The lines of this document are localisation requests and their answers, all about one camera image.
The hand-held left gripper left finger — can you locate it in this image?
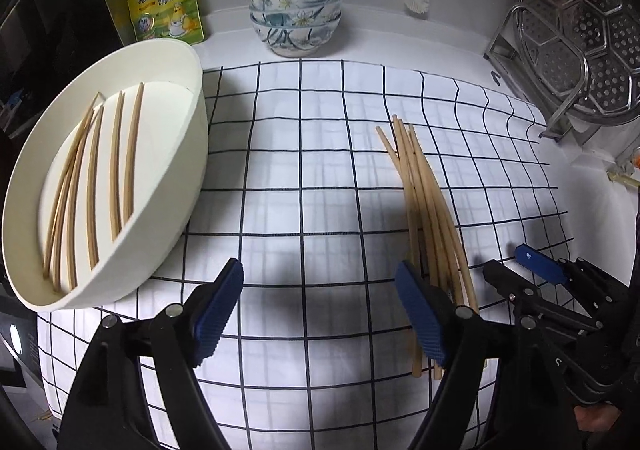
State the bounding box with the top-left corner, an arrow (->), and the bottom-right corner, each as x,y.
57,257 -> 245,450

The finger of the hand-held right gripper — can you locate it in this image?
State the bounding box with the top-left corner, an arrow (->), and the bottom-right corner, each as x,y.
514,243 -> 608,291
482,259 -> 601,331

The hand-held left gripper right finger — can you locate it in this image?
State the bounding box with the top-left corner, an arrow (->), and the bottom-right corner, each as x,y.
395,260 -> 571,450

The pile of wooden chopsticks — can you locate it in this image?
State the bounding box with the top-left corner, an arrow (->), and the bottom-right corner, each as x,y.
376,115 -> 481,381

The round white tray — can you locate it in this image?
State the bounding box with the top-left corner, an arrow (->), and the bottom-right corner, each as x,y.
1,40 -> 209,311

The person's right hand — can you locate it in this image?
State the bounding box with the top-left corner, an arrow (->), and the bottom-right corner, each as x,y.
574,405 -> 623,432

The small yellow object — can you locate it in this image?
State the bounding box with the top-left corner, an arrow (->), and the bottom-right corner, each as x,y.
607,147 -> 640,187

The black grid white cloth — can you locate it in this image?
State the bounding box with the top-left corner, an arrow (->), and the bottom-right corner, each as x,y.
37,60 -> 574,450

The gas stove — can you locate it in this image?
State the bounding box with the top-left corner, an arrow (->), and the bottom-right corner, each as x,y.
0,275 -> 47,388

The perforated steel steamer plate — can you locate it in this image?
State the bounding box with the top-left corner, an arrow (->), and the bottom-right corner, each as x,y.
515,0 -> 640,119

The black range hood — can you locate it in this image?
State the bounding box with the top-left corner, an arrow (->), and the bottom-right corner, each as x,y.
0,0 -> 126,141

